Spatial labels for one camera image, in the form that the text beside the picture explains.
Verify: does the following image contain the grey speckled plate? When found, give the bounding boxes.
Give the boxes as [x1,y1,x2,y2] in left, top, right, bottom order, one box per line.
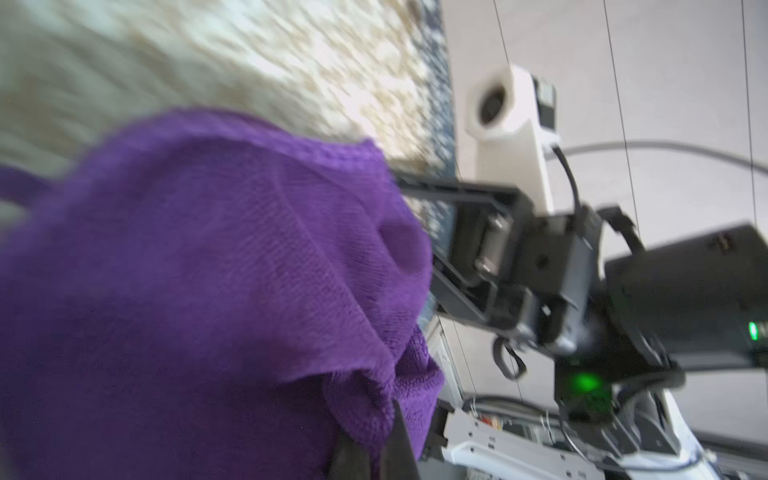
[0,0,460,313]

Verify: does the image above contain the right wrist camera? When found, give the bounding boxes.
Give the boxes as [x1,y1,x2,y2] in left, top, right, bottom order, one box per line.
[466,64,560,214]

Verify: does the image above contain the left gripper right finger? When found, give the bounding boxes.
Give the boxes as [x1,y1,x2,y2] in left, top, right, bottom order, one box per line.
[379,401,420,480]

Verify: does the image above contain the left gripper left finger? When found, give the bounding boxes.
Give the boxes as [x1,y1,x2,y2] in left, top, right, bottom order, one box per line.
[326,430,371,480]

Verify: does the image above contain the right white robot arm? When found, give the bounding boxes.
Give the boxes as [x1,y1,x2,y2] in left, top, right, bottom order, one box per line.
[396,174,767,479]

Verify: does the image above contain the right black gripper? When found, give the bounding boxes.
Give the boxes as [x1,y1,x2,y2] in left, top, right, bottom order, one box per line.
[394,173,605,354]

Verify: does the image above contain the purple cloth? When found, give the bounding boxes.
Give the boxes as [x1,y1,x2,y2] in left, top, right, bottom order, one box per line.
[1,110,443,479]

